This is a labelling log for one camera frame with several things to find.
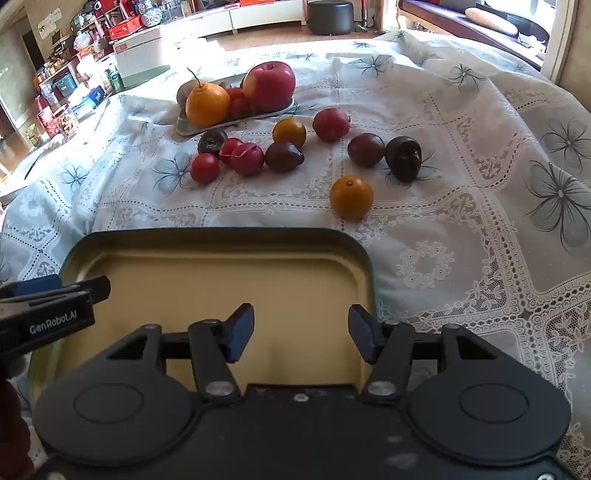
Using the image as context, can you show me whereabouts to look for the dark purple plum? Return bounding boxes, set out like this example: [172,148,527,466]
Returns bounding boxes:
[264,141,305,173]

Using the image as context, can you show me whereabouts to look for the wooden bench with dark cushion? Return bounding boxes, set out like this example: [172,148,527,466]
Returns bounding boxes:
[397,0,551,71]

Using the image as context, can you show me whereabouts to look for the brown kiwi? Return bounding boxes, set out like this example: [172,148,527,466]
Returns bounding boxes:
[176,79,200,108]

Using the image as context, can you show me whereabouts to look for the yellow tray with dark rim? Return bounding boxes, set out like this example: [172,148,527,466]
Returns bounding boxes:
[28,227,376,416]

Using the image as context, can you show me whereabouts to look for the round orange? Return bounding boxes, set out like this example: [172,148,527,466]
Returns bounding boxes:
[329,176,375,219]

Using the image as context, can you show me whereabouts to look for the small orange yellow fruit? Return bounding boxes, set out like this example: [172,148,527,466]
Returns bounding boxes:
[272,118,307,147]

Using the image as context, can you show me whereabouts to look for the white storage box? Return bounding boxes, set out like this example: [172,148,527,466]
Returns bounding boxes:
[113,31,185,80]

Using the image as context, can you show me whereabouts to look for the red box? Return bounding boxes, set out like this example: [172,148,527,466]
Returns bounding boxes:
[107,15,144,41]

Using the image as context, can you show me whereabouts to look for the round red fruit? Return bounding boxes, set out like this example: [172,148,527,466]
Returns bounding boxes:
[312,107,351,141]

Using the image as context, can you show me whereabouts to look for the large orange with stem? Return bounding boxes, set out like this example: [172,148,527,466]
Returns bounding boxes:
[185,69,232,129]

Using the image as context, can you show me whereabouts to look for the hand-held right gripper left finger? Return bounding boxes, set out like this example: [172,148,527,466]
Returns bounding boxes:
[106,303,256,401]

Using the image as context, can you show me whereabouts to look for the person's left forearm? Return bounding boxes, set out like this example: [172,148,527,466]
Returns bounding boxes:
[0,367,37,480]

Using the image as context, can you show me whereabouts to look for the black round ottoman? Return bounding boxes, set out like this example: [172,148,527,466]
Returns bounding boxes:
[307,0,354,37]

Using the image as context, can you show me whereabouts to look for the beige bolster pillow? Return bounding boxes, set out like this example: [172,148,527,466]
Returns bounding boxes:
[464,7,520,37]

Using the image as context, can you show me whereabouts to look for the pale green plate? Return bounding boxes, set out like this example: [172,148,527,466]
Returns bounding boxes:
[174,95,297,137]

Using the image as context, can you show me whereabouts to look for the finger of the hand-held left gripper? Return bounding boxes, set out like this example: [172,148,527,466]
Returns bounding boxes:
[0,274,62,298]
[0,275,112,309]

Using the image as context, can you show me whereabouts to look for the red fruit with white thread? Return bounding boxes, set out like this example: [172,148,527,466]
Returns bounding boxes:
[230,142,265,176]

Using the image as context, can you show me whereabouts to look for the white low cabinet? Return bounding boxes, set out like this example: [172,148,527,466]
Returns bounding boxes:
[173,6,306,49]

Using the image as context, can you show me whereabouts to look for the large red apple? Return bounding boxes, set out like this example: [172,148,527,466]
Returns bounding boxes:
[242,61,297,113]

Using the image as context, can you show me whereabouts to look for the small dark plum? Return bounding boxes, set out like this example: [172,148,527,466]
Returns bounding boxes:
[198,130,229,156]

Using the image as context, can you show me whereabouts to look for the black purple mangosteen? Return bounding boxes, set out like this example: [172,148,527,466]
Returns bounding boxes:
[385,136,423,182]

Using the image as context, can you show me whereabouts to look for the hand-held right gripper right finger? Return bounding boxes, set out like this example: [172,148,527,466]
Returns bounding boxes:
[348,305,498,401]

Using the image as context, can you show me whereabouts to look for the dark brown red fruit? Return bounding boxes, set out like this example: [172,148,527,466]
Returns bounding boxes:
[347,132,386,167]

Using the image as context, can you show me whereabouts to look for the blue and white vase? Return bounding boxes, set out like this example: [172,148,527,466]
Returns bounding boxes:
[139,0,163,27]

